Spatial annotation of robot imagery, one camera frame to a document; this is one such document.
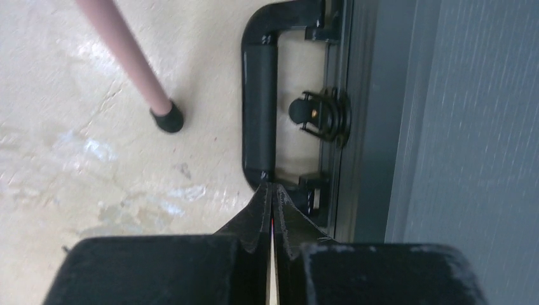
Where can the black poker case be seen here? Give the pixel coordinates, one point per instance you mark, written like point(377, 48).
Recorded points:
point(428, 119)

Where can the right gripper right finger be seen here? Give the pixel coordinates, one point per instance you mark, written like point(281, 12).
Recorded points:
point(313, 268)

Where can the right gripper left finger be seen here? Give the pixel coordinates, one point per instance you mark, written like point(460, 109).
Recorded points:
point(230, 266)

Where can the pink music stand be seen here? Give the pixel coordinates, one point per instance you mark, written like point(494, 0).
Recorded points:
point(112, 28)

